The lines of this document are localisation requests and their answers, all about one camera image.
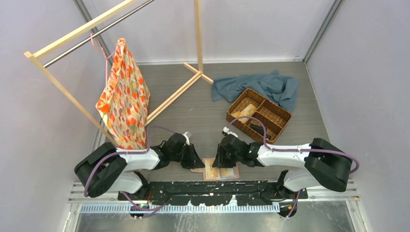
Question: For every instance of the orange floral hanging garment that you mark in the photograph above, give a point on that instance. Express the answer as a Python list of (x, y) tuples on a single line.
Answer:
[(124, 102)]

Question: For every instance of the pink clothes hanger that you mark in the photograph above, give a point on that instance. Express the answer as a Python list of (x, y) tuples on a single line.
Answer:
[(106, 57)]

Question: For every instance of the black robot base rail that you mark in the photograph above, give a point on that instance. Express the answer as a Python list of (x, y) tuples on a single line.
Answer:
[(212, 193)]

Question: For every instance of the blue-grey crumpled cloth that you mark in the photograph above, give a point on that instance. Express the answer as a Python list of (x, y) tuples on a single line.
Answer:
[(278, 88)]

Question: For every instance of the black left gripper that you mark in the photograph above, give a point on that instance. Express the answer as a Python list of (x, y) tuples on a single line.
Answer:
[(194, 161)]

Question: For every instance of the woven wicker divided basket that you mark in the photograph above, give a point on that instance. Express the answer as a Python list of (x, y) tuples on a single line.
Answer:
[(272, 116)]

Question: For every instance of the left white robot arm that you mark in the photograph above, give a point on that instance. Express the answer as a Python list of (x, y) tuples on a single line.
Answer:
[(110, 168)]

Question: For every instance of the yellow credit card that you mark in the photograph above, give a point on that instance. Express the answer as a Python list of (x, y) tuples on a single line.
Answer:
[(228, 173), (210, 172), (247, 111)]

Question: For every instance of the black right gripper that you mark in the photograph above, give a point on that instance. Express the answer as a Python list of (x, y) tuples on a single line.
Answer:
[(220, 161)]

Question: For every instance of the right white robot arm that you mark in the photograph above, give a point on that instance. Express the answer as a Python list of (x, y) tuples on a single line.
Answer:
[(307, 165)]

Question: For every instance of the orange credit card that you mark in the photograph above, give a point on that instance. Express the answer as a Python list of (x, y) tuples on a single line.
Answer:
[(236, 114)]

